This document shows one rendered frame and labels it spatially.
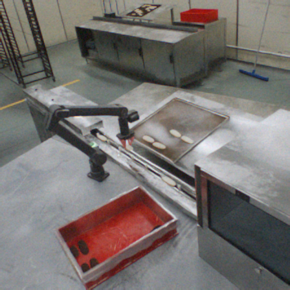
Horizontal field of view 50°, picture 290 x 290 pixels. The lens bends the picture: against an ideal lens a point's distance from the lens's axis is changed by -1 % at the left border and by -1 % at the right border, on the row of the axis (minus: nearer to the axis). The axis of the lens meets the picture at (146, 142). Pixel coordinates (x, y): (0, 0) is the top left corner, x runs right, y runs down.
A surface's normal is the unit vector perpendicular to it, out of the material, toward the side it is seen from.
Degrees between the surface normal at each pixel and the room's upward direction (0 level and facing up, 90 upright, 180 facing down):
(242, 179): 0
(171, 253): 0
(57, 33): 90
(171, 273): 0
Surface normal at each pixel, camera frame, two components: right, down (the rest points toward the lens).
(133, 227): -0.13, -0.84
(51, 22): 0.62, 0.34
